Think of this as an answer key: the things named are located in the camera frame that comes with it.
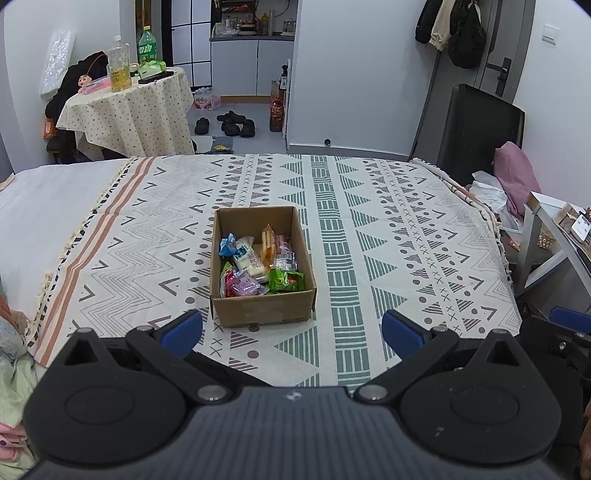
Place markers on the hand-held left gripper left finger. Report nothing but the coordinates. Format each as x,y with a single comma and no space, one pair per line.
184,330

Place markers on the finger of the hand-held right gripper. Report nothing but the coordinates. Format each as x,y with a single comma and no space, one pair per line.
540,332
568,318

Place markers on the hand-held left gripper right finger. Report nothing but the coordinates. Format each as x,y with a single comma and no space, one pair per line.
401,334

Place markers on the red stick snack packet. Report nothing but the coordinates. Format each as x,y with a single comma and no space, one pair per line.
226,282

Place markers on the purple pastry packet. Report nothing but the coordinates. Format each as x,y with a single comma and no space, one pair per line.
244,286

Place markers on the cardboard box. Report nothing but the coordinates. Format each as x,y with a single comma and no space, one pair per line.
263,311

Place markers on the blue candy packet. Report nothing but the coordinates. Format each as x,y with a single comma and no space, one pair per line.
227,246

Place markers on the long white snack packet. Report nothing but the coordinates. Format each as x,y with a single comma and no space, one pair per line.
249,261

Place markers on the green snack packet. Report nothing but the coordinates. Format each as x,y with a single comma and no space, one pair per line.
286,281

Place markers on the orange snack packet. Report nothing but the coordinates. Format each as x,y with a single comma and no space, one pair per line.
268,244
285,256

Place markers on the white bedside shelf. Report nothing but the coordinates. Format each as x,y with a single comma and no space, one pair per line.
549,272

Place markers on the gold woven basket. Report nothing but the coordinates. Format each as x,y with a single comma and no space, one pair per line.
547,240

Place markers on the small white box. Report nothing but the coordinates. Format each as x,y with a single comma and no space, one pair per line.
581,228

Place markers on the white plastic bag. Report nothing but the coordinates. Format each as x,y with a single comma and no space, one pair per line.
489,191

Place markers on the pink pillow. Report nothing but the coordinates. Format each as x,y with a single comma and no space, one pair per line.
515,175

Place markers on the pale green cloth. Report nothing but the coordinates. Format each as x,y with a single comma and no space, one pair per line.
16,387

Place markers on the white bedsheet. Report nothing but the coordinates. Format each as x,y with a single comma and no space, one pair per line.
46,207

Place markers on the black slipper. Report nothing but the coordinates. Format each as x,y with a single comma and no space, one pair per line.
202,126
231,129
231,116
248,128

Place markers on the pink cloth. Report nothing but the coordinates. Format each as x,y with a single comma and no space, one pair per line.
9,441

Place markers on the table with dotted cloth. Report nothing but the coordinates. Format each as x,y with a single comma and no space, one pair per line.
138,115

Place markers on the pink water bottle pack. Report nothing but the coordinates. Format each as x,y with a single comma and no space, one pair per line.
207,99

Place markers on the black door lock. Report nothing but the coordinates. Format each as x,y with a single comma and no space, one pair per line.
501,74

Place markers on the black tray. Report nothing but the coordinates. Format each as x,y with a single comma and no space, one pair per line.
154,77

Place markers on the pink box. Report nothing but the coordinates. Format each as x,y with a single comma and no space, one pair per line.
99,86

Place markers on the black clothes pile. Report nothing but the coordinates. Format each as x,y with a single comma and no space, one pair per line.
60,104

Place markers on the green tissue pack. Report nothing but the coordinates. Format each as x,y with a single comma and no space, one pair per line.
152,68

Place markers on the white kitchen cabinet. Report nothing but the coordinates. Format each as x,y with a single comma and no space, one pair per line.
240,69

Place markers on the cartoon doll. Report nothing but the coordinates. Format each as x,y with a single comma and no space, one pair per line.
83,83

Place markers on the yellow oil bottle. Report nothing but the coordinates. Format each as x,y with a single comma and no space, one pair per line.
120,69

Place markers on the black spray bottle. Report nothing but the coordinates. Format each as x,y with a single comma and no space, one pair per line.
284,76

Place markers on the grey door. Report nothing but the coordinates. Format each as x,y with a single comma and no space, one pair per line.
519,46

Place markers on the black grid sliding door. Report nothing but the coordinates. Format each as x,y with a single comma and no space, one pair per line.
189,46

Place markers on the green soda bottle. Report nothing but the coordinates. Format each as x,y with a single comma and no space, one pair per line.
147,48

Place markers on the hanging black bag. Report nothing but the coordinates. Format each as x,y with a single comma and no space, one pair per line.
467,41

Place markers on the bubble wrap sheet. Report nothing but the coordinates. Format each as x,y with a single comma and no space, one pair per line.
57,60

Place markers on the hanging beige garment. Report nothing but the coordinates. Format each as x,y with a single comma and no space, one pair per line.
441,32

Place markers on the hanging black jacket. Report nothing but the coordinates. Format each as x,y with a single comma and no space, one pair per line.
424,23

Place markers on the yellow counter bottle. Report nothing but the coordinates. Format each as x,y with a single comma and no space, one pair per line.
264,23

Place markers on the white light switch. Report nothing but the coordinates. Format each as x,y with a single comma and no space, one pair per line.
551,34

